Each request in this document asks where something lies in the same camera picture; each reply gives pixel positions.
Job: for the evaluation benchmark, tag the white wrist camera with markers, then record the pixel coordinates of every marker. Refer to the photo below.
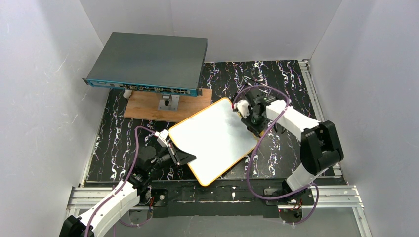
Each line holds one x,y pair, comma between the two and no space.
162,137
242,107

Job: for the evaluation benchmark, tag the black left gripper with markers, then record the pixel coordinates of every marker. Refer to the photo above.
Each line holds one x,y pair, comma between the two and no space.
175,155

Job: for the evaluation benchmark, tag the grey metal stand bracket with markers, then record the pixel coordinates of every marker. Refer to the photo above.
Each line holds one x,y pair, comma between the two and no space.
169,102

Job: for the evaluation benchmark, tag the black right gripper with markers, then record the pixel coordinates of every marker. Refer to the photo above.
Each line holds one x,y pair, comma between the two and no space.
252,122

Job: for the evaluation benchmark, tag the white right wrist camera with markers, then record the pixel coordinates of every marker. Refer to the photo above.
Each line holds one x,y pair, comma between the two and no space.
242,107

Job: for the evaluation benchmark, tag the yellow-framed whiteboard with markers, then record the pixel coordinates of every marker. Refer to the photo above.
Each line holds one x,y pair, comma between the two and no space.
216,137

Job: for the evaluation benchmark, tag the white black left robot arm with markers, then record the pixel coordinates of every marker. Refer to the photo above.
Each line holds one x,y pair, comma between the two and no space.
134,189

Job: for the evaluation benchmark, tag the plywood board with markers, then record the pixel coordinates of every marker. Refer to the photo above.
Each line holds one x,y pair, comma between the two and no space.
144,105

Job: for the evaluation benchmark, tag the green white cylinder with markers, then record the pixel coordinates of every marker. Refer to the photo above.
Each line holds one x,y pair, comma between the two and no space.
127,94

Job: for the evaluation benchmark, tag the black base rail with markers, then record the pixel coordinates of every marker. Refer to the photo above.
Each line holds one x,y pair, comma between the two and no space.
231,197

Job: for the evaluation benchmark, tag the grey blue network switch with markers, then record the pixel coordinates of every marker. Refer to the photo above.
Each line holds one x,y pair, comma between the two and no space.
151,63

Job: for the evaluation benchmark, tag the black grey wire stripper pliers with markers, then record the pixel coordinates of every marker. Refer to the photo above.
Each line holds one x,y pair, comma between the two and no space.
244,85

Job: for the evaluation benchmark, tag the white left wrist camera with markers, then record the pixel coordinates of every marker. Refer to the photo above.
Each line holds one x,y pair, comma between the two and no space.
162,137

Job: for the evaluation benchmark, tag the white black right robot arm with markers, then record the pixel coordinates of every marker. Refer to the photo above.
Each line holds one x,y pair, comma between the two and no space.
320,146

